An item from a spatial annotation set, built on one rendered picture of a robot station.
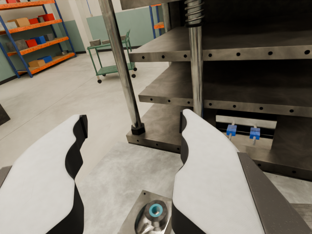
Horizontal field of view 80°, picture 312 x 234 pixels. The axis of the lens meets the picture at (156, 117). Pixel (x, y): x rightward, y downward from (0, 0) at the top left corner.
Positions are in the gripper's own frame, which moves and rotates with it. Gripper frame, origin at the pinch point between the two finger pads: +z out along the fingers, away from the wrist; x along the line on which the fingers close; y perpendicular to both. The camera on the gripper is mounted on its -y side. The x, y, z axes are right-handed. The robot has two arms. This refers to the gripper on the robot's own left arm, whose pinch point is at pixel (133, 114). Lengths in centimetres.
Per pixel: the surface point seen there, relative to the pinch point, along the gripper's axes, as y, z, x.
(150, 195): 59, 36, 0
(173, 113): 65, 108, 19
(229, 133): 52, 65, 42
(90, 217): 70, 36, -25
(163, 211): 55, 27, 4
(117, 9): 17, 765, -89
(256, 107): 37, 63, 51
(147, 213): 56, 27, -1
